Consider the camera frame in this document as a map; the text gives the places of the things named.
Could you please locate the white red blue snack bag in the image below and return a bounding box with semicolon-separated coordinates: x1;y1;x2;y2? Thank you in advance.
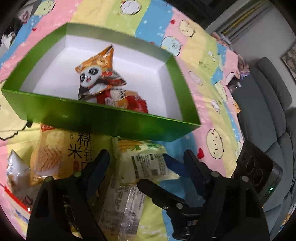
4;150;40;227

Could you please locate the yellow rice cracker bag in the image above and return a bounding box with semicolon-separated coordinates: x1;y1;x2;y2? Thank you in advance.
30;123;104;186

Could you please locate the white green snack packet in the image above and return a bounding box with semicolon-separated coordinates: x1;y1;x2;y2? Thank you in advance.
112;137;180;186

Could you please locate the orange panda snack packet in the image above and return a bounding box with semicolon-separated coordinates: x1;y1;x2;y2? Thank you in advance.
75;45;149;113

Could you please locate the clear cracker packet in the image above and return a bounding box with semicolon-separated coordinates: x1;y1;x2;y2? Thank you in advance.
98;176;145;240

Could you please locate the grey sofa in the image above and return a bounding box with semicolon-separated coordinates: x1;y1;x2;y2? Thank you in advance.
232;57;295;239

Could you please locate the green cardboard box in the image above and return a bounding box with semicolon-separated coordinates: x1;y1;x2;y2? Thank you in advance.
2;23;201;142

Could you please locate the colourful cartoon bed sheet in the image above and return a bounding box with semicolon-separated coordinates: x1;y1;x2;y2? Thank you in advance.
1;1;243;177

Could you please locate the pile of clothes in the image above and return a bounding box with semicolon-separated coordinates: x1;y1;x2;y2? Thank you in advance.
1;10;30;52

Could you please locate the black phone on mount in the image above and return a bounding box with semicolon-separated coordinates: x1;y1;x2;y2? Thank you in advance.
233;140;283;205

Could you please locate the framed wall picture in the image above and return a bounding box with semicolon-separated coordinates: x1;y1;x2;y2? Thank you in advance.
281;44;296;81

